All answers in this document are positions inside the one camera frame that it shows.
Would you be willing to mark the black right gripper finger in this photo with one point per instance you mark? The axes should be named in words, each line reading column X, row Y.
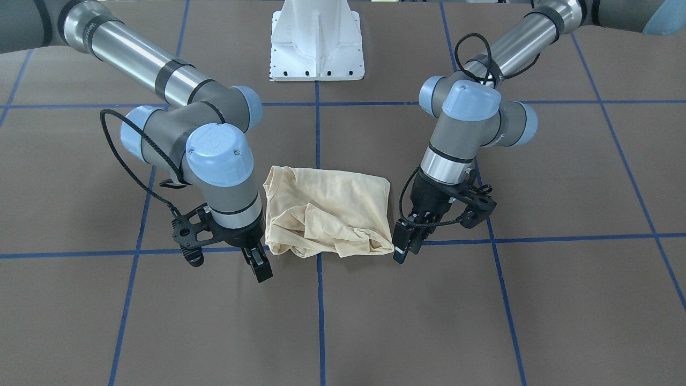
column 260, row 274
column 259, row 258

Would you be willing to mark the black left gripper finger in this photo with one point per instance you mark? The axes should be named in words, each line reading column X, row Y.
column 402, row 239
column 416, row 240

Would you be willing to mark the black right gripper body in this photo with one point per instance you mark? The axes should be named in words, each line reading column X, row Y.
column 239, row 235

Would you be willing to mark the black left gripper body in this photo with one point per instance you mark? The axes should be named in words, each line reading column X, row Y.
column 432, row 199

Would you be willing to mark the cream long-sleeve printed shirt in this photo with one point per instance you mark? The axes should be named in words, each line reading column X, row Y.
column 310, row 211

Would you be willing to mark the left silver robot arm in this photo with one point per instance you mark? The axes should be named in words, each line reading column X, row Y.
column 471, row 113

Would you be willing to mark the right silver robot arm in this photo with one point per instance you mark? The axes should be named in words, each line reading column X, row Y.
column 201, row 141

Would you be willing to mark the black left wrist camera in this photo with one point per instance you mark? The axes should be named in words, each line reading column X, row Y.
column 477, row 198

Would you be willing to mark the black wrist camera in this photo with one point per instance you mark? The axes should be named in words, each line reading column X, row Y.
column 477, row 198
column 192, row 232

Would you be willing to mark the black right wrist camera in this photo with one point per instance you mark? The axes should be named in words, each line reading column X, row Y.
column 192, row 232

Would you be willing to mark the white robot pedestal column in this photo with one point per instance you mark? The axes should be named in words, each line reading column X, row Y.
column 316, row 41

